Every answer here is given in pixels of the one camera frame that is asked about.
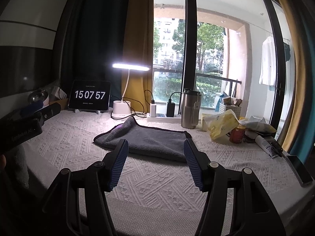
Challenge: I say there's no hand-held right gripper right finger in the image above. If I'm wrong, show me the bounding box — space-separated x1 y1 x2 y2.
183 138 287 236

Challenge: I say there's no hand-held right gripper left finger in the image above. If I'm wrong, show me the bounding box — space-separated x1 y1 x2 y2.
42 139 130 236

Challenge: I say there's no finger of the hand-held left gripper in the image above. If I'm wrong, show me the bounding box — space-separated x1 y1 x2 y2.
21 102 62 127

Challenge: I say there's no grey towel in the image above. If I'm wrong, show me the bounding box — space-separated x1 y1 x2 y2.
93 115 192 163

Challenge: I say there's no cardboard box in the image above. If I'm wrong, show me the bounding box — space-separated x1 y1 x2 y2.
48 86 70 110

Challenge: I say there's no metal bowl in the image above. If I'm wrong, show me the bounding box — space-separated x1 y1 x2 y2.
28 89 49 105

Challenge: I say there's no black tablet with clock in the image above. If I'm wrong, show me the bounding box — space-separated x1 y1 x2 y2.
68 80 111 112

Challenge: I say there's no white textured tablecloth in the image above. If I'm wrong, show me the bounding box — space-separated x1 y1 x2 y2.
23 109 308 236

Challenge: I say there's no grey tablet stand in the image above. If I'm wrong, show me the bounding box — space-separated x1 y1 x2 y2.
73 108 102 115

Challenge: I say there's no yellow snack packet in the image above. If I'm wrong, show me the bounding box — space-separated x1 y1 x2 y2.
201 109 241 142

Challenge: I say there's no red can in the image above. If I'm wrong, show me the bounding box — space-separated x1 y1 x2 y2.
229 125 246 144

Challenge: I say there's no steel tumbler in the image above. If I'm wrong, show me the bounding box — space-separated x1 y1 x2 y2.
181 88 202 130

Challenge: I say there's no white desk lamp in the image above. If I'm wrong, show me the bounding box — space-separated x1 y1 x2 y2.
111 63 151 121

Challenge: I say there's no white power strip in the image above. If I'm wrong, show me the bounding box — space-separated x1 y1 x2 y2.
147 113 183 124

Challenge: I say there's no black charger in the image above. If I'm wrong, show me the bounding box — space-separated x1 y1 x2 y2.
166 101 176 117

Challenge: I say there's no white plastic basket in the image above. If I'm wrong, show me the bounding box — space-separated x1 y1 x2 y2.
219 98 243 119

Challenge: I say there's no white tube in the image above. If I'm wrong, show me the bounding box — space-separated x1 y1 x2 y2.
254 135 279 158

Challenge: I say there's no black balcony railing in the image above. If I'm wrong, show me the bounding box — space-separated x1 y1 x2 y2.
153 65 242 99

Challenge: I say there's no dark green curtain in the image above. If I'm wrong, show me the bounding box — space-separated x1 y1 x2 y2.
60 0 134 105

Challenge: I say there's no black smartphone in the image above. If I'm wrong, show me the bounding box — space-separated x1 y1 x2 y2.
285 154 315 188

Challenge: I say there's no white hanging shirt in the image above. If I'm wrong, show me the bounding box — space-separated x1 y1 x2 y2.
258 36 277 87

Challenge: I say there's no yellow and teal curtain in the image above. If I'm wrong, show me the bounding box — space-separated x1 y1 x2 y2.
266 0 315 164

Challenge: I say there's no teal hanging garment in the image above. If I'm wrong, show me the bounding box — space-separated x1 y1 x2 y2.
283 42 292 61

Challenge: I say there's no black lamp cable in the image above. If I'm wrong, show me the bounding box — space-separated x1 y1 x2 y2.
110 98 148 121

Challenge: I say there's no black charger cable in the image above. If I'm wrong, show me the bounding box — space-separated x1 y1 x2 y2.
169 92 184 103
144 90 155 105

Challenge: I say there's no black window frame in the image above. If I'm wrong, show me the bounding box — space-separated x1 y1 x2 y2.
182 0 198 92

